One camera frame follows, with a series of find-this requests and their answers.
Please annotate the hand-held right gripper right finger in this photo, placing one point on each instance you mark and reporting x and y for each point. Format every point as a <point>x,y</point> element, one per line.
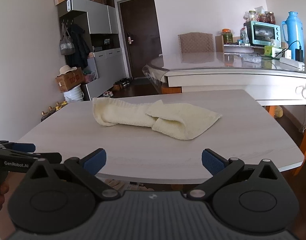
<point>214,162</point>

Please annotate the white glass-topped dining table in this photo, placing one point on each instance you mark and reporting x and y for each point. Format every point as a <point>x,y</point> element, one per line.
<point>218,77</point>

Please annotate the dark jacket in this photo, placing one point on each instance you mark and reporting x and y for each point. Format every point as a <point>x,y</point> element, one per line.
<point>79,45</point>

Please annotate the dark brown door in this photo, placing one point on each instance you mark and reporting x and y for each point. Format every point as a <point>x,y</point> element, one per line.
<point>143,30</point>

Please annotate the straw hat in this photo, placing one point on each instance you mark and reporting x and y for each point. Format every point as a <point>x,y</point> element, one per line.
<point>65,70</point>

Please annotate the wooden desktop shelf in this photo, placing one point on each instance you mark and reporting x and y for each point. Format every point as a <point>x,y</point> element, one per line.
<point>233,45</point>

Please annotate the white bucket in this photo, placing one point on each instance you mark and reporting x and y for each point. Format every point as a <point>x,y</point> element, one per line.
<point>73,95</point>

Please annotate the red-filled glass jar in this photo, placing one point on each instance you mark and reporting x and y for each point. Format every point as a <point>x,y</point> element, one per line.
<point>262,18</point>
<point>271,17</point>

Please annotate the clear plastic bag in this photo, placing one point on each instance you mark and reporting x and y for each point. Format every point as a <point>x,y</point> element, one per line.
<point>252,59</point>

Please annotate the yellow-lidded glass jar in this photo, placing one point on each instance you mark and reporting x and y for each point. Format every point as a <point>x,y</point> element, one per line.
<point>252,16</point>

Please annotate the red-printed cardboard box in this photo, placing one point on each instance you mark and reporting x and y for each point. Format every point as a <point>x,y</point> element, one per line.
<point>70,81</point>

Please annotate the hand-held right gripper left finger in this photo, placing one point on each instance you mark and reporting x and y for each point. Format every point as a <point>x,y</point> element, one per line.
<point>94,161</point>

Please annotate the printed snack bag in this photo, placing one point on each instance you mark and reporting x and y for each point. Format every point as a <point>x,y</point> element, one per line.
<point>244,36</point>

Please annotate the small white box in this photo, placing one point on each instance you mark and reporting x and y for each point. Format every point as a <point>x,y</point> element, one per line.
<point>280,53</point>

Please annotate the row of shoes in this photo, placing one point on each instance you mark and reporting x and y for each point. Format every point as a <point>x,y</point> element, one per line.
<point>121,83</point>

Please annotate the blue thermos flask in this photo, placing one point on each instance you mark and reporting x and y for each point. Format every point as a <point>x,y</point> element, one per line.
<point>293,30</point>

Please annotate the grey tote bag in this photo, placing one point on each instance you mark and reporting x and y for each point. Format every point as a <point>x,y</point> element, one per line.
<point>67,45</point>

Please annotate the grey wall cabinet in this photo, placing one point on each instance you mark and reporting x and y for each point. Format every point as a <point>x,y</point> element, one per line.
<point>99,17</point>

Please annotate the black power adapter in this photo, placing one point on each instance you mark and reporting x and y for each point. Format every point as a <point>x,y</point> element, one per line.
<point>299,55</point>

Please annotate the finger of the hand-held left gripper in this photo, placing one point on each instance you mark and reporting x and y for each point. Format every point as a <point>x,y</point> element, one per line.
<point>52,157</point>
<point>22,148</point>

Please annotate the green tissue box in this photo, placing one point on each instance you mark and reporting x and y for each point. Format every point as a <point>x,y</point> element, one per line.
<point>269,50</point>

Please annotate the small cardboard box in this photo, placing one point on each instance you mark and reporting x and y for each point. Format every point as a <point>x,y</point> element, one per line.
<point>110,2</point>

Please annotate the teal toaster oven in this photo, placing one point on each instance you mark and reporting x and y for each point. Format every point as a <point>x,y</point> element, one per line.
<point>264,33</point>

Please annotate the white power strip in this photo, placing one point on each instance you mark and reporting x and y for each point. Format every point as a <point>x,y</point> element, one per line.
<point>290,63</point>

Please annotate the orange-lidded glass jar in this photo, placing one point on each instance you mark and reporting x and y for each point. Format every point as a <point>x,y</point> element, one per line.
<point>227,36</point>

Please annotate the cream towel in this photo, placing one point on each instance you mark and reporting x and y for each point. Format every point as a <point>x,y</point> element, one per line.
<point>168,120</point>

